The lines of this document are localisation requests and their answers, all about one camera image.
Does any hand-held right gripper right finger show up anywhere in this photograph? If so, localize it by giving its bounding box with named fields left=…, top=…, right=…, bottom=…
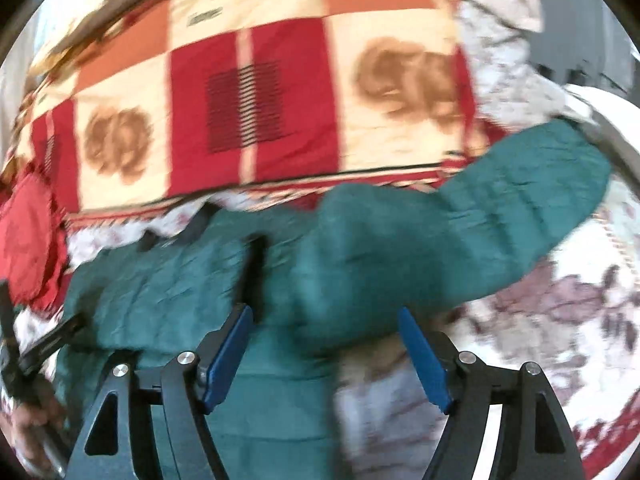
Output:
left=397, top=306, right=587, bottom=480

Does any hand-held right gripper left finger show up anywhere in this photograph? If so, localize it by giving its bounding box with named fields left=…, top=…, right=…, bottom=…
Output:
left=65, top=302, right=254, bottom=480

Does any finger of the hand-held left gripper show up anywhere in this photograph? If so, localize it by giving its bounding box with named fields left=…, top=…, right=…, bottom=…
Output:
left=17, top=312, right=88, bottom=376

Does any green quilted jacket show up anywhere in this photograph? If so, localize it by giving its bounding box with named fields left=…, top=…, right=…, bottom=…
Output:
left=52, top=117, right=613, bottom=480

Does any person's left hand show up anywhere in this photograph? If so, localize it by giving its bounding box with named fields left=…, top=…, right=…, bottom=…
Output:
left=9, top=391, right=70, bottom=467

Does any red cloth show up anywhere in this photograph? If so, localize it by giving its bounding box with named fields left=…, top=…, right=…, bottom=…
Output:
left=0, top=175, right=72, bottom=312

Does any white maroon floral bed sheet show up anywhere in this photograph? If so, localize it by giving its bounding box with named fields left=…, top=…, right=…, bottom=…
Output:
left=0, top=0, right=640, bottom=480

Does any red and cream checkered blanket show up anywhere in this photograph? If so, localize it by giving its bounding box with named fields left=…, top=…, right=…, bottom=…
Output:
left=10, top=0, right=482, bottom=217

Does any white rounded object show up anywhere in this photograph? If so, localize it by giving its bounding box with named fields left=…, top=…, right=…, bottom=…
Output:
left=564, top=84, right=640, bottom=163

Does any dark grey furniture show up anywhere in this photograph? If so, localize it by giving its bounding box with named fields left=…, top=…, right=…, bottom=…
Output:
left=530, top=0, right=628, bottom=92

